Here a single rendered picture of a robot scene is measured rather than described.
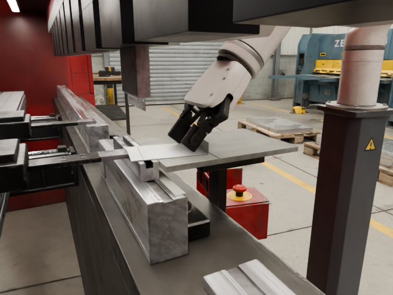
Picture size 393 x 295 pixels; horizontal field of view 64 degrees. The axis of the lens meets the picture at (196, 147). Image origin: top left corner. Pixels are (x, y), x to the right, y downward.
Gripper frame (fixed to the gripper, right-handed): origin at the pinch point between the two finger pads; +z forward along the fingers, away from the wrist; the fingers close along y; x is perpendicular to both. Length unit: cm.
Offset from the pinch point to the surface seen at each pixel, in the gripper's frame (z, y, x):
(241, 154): -2.6, 7.9, 6.8
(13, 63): 16, -216, -36
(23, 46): 2, -216, -37
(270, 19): -3.8, 36.9, -18.8
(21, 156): 17.0, 0.9, -19.8
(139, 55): -4.6, 4.0, -15.7
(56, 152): 26, -62, -4
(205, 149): 0.2, 4.4, 2.5
